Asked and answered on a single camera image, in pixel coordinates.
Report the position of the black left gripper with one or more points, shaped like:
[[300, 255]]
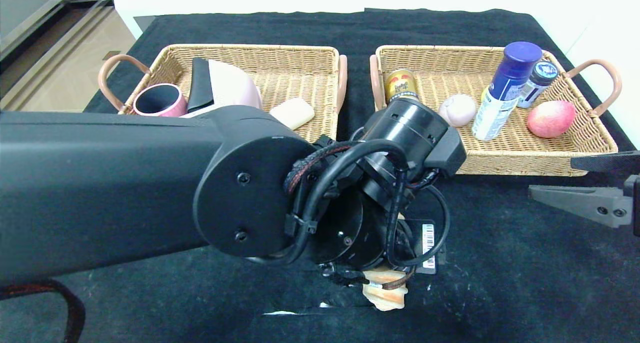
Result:
[[428, 246]]

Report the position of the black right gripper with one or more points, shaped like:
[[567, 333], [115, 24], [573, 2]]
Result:
[[634, 195]]

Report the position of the striped orange bread roll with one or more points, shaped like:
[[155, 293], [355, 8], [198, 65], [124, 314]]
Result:
[[387, 295]]

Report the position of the mauve round peach bun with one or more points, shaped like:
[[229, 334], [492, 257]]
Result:
[[462, 110]]

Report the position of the gold drink can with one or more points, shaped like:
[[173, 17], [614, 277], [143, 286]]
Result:
[[400, 85]]

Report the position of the white soap bar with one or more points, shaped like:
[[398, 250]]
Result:
[[292, 113]]

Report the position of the pink bowl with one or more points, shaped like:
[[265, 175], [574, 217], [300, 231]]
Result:
[[232, 88]]

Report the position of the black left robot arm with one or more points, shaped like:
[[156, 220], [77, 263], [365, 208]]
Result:
[[125, 183]]

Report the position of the wicker basket holding food items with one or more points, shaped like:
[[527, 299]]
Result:
[[525, 153]]

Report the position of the wicker basket holding pink mug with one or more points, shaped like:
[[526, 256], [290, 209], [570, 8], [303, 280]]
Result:
[[300, 78]]

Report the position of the red peach fruit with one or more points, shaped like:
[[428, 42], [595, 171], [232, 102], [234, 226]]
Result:
[[550, 119]]

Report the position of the small dark blue bottle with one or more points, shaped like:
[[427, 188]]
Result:
[[539, 83]]

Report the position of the blue cap spray can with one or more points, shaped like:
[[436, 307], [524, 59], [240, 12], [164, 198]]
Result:
[[500, 103]]

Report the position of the black glasses case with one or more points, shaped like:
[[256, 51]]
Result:
[[201, 85]]

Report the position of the grey metal shelf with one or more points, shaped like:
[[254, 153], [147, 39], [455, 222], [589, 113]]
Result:
[[30, 13]]

